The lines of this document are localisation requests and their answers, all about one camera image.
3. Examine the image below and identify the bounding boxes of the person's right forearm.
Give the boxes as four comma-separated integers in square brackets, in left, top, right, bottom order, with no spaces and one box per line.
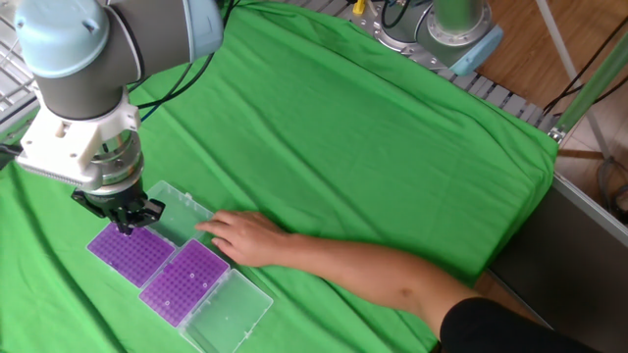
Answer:
[284,232,480,339]

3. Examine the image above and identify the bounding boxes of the white thin rod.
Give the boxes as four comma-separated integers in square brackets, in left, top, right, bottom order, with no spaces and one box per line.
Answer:
[534,0,612,161]

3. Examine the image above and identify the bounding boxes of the green table cloth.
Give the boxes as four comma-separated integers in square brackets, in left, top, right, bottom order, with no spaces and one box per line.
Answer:
[0,0,560,353]

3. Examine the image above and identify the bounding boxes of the black floor cable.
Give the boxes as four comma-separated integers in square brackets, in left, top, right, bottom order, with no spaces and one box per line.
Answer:
[542,17,628,119]

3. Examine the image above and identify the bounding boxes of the person's right hand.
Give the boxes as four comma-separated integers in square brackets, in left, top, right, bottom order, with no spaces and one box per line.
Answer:
[194,209,290,269]

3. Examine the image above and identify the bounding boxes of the black shirt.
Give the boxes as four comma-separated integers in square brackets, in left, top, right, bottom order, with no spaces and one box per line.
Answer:
[439,296,600,353]

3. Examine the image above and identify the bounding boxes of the aluminium frame beam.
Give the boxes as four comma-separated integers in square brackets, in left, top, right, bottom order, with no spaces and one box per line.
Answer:
[549,28,628,144]

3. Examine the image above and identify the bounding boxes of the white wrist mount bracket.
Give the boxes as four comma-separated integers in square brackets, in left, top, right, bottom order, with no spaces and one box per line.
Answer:
[17,95,143,180]

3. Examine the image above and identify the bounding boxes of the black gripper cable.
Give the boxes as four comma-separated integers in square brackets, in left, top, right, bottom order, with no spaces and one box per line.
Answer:
[127,0,241,122]

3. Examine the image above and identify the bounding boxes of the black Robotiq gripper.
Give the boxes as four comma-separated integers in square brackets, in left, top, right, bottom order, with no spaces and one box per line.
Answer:
[71,177,167,236]

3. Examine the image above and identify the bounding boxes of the silver wrist coupling ring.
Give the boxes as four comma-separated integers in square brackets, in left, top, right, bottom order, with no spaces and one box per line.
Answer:
[90,129,146,197]

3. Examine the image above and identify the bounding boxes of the purple rack pipette tip box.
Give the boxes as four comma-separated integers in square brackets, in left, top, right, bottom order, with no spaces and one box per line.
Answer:
[85,179,217,289]
[138,238,275,353]

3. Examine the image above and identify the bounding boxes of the grey cable coil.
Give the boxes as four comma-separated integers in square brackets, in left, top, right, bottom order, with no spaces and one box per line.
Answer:
[596,156,628,223]

